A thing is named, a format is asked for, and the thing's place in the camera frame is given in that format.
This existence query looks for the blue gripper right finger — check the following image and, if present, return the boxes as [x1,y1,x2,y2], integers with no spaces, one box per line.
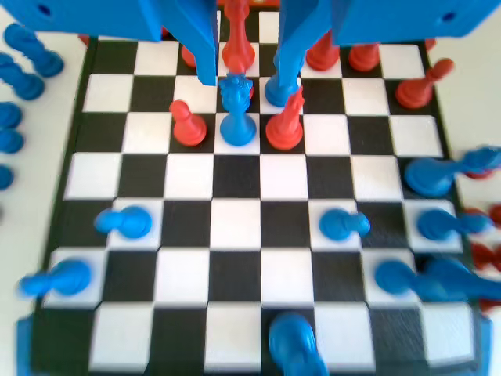
[275,0,501,90]

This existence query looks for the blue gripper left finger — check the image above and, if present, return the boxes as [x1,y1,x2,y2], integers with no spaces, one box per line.
[0,0,218,87]

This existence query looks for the blue chess queen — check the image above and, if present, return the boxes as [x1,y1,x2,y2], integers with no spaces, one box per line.
[218,74,258,148]

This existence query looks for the blue chess knight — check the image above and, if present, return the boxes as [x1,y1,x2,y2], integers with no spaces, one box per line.
[0,52,45,102]
[2,22,65,78]

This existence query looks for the blue chess bishop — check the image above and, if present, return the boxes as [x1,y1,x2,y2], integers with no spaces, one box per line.
[404,145,501,199]
[0,100,23,129]

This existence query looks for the red chess queen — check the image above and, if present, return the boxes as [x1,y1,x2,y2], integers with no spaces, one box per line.
[222,0,255,75]

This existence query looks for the blue chess pawn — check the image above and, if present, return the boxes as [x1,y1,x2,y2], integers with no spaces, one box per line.
[416,208,495,242]
[0,128,25,155]
[318,208,372,242]
[0,164,16,190]
[373,259,430,298]
[16,258,94,299]
[93,205,153,240]

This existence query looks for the blue chess king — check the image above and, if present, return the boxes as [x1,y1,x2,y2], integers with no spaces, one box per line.
[414,256,501,303]

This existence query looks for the black and white chessboard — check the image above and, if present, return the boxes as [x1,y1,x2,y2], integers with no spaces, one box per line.
[29,9,485,376]

